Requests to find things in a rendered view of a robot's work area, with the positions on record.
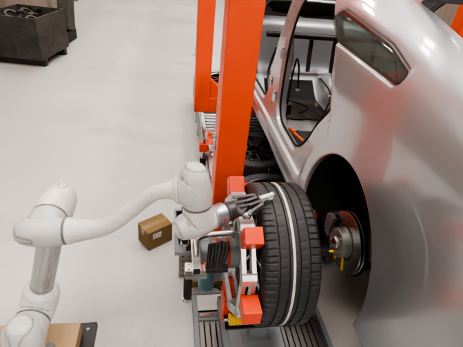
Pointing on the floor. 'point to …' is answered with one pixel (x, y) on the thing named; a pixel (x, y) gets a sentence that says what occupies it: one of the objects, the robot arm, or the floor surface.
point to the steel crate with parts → (32, 34)
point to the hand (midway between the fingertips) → (266, 197)
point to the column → (183, 264)
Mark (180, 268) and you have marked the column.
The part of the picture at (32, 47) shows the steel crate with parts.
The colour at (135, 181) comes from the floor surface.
